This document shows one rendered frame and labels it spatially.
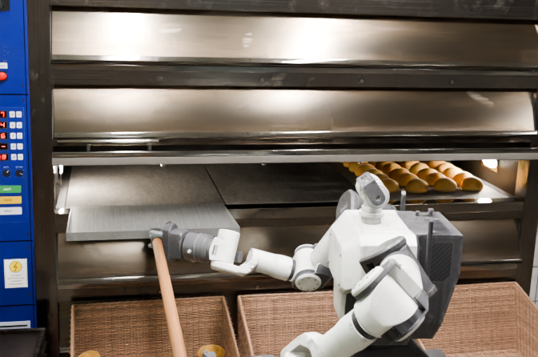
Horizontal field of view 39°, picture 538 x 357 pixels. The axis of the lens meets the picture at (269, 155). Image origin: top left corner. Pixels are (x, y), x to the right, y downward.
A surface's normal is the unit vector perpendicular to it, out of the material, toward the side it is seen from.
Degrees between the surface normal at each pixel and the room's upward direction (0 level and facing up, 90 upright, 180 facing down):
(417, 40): 70
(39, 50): 90
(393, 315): 64
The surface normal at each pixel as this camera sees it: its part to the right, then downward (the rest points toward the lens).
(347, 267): -0.65, 0.06
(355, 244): -0.72, -0.39
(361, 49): 0.21, -0.13
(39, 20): 0.21, 0.22
